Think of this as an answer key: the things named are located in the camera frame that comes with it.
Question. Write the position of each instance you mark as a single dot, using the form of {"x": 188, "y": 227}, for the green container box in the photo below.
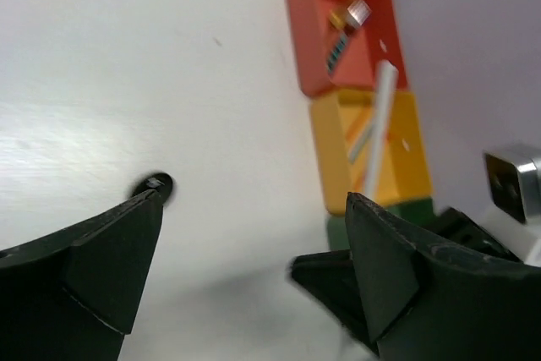
{"x": 380, "y": 225}

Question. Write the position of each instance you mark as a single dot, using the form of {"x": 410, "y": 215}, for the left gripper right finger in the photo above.
{"x": 427, "y": 298}

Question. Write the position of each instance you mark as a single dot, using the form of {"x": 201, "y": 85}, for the orange chopstick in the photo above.
{"x": 357, "y": 126}

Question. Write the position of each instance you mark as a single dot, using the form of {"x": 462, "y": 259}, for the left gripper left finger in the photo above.
{"x": 74, "y": 294}

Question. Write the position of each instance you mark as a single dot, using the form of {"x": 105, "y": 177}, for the clear white chopstick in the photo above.
{"x": 386, "y": 86}

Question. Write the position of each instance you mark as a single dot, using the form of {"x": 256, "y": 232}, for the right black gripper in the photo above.
{"x": 330, "y": 279}

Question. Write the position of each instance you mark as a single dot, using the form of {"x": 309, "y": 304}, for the teal chopstick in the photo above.
{"x": 359, "y": 143}

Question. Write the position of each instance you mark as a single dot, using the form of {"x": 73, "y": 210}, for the black spoon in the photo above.
{"x": 160, "y": 182}

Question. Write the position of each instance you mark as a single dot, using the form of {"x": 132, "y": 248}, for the red container box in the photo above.
{"x": 313, "y": 37}

